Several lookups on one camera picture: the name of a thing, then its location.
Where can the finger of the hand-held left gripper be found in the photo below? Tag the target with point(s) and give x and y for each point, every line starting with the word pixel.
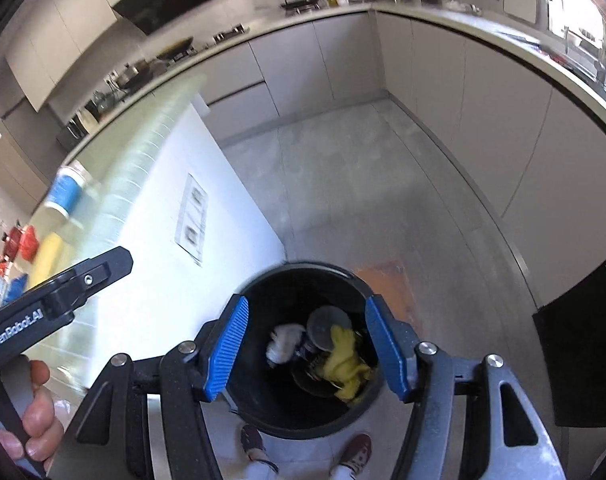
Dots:
pixel 98 270

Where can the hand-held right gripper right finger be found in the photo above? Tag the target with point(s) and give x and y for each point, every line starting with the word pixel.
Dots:
pixel 388 350

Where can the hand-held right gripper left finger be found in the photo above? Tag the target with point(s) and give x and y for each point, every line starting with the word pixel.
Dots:
pixel 228 350

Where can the yellow cloth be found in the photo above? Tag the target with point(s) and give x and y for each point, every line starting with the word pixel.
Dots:
pixel 345 365

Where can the yellow sponge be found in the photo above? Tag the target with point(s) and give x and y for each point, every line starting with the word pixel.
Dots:
pixel 48 257

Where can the white and red cloth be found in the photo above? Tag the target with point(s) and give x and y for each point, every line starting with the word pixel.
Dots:
pixel 283 342

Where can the black yellow tin can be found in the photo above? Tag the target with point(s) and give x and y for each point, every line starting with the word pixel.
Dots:
pixel 328 330

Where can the black bucket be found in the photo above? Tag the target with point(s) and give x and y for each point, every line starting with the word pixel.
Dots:
pixel 263 410

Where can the blue white paper cup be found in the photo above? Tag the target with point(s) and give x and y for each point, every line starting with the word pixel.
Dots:
pixel 65 190

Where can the person's left hand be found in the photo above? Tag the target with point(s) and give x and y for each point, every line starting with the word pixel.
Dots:
pixel 43 420

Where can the brown wooden stool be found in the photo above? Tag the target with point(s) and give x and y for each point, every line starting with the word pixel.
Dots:
pixel 390 285

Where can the white table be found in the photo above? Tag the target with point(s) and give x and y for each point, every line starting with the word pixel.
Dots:
pixel 183 285

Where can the person's left shoe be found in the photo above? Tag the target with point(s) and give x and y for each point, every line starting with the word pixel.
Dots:
pixel 253 442

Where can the person's shoe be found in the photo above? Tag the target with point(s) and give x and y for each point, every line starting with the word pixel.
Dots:
pixel 355 452
pixel 253 442

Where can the person's right shoe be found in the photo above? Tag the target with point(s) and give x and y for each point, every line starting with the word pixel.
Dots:
pixel 355 452

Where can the green checked tablecloth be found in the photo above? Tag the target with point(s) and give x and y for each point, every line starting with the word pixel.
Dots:
pixel 133 160

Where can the beige refrigerator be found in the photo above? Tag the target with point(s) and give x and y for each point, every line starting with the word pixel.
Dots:
pixel 18 150

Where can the black built-in dishwasher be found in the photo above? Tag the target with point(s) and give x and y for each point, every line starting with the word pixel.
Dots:
pixel 583 360

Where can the black gas stove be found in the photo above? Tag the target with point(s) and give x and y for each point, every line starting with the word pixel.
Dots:
pixel 228 35

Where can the grey kitchen counter cabinets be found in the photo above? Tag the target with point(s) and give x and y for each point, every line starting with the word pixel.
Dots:
pixel 308 60

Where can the steel faucet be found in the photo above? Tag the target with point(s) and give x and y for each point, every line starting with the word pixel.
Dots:
pixel 603 55

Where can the beige wall cabinets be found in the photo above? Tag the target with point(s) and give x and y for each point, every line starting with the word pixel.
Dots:
pixel 58 35

